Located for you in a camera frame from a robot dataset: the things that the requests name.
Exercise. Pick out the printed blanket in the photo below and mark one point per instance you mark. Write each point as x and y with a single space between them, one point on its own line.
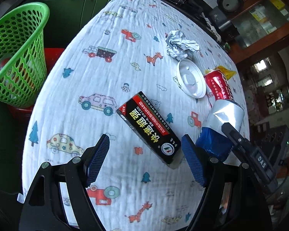
134 77

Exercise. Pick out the crumpled white paper ball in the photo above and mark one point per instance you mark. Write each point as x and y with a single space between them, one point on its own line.
180 44

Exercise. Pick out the yellow snack wrapper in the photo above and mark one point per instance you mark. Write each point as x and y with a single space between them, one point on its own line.
228 73

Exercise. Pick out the white plastic bowl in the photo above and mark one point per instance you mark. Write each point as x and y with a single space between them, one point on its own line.
190 79

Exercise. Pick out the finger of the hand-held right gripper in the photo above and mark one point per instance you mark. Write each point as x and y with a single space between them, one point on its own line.
233 139

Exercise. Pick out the red drink can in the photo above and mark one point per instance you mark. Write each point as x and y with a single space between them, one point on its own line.
219 86

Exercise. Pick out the white rag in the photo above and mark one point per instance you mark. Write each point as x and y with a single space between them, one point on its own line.
213 27

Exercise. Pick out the black cardboard box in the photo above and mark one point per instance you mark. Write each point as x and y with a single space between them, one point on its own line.
147 122

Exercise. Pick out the red plastic stool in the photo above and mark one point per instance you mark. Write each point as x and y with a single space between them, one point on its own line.
53 57

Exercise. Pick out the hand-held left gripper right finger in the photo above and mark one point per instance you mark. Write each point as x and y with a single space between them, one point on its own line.
193 161

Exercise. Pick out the green kitchen cabinets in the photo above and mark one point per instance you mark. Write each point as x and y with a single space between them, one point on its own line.
74 12

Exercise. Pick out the wooden glass door cabinet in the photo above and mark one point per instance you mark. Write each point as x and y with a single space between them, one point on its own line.
267 24

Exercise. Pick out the green plastic basket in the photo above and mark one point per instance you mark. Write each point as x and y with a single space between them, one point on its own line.
21 53

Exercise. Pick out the black rice cooker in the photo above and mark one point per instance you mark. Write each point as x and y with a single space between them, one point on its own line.
227 2

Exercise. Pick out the blue and silver can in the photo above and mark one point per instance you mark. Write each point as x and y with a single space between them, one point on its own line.
219 125

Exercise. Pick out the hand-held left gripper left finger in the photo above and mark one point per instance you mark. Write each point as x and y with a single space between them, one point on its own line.
97 161

